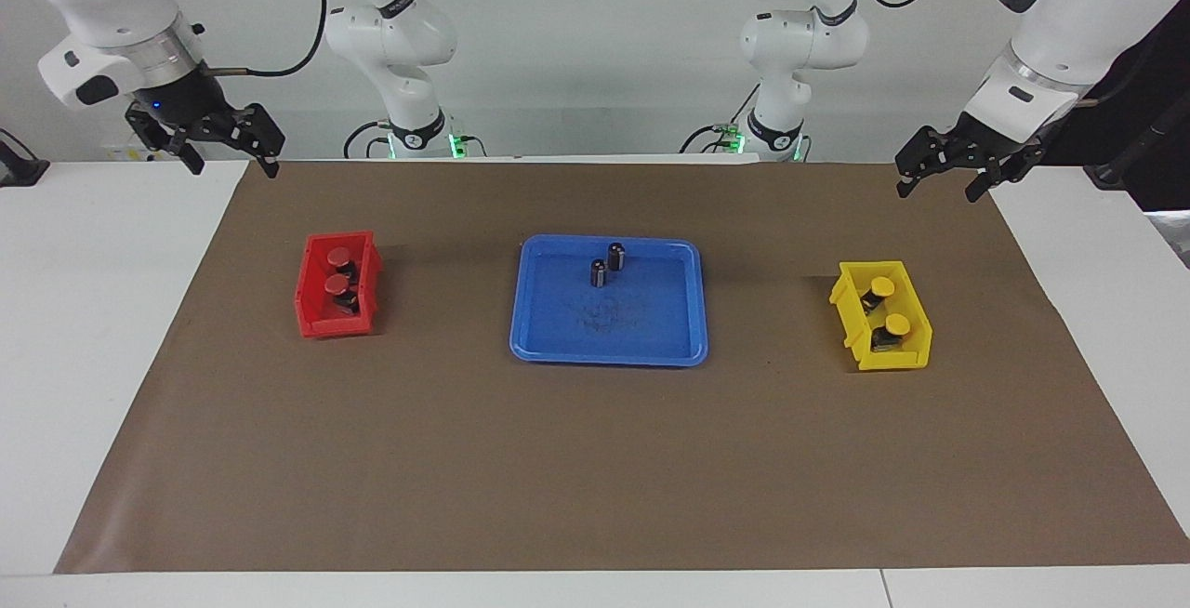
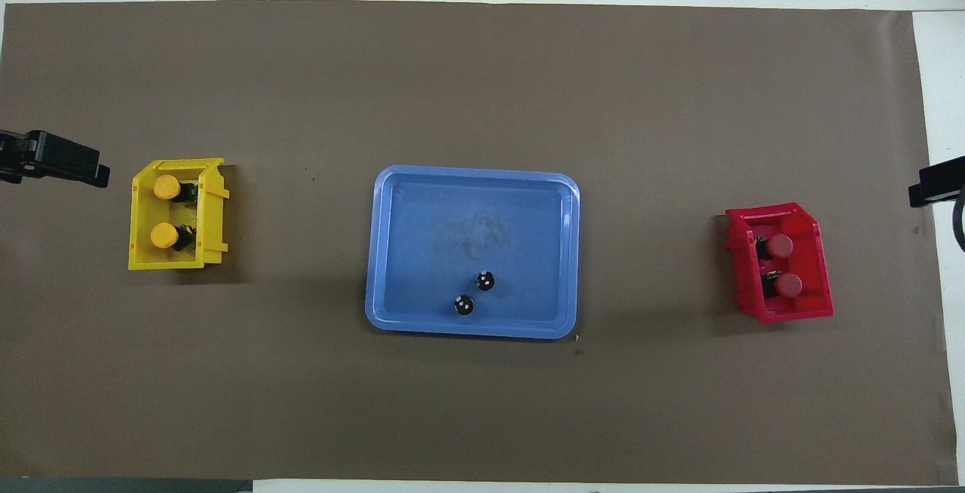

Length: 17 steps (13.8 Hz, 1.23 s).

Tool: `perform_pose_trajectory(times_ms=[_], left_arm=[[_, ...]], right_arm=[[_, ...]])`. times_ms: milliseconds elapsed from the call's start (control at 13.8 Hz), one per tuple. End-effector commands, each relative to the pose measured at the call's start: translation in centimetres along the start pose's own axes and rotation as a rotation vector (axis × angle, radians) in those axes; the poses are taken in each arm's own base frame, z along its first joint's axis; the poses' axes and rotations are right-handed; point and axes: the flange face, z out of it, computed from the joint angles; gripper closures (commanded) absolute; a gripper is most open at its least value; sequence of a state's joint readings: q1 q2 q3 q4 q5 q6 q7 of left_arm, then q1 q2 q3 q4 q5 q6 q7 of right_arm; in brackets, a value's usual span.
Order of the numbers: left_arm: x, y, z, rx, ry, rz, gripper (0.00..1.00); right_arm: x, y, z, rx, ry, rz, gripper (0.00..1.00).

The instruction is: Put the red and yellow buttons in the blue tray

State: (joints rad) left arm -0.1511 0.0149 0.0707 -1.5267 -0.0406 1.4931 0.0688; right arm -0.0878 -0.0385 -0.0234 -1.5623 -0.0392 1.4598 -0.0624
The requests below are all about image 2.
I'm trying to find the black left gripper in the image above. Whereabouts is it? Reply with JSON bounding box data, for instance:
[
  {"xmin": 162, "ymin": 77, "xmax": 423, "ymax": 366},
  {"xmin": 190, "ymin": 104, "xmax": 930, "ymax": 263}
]
[{"xmin": 0, "ymin": 130, "xmax": 111, "ymax": 188}]

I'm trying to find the yellow push button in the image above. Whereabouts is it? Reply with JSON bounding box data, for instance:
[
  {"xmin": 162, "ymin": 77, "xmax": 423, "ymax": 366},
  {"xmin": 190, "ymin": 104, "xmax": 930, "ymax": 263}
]
[
  {"xmin": 150, "ymin": 222, "xmax": 198, "ymax": 254},
  {"xmin": 153, "ymin": 175, "xmax": 201, "ymax": 206}
]

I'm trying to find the red push button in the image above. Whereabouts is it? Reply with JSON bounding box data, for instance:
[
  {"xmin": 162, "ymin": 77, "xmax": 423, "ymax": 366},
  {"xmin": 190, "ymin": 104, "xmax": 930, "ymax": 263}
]
[
  {"xmin": 761, "ymin": 273, "xmax": 803, "ymax": 299},
  {"xmin": 756, "ymin": 233, "xmax": 795, "ymax": 260}
]

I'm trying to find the blue plastic tray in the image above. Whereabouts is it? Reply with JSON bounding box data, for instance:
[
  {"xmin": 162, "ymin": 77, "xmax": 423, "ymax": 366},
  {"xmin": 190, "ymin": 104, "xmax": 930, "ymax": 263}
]
[{"xmin": 365, "ymin": 164, "xmax": 581, "ymax": 341}]

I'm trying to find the yellow plastic bin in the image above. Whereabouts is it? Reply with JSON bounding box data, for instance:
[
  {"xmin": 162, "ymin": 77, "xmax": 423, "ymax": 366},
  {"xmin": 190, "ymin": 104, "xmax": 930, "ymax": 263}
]
[{"xmin": 127, "ymin": 158, "xmax": 230, "ymax": 271}]

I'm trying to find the red plastic bin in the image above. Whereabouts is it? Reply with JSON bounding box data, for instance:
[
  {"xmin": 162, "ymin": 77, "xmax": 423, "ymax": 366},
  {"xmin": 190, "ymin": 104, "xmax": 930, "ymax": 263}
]
[{"xmin": 725, "ymin": 202, "xmax": 835, "ymax": 325}]

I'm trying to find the brown table mat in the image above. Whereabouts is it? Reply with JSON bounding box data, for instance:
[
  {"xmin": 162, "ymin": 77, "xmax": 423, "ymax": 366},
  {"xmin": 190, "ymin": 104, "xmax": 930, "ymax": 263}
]
[{"xmin": 0, "ymin": 0, "xmax": 958, "ymax": 482}]

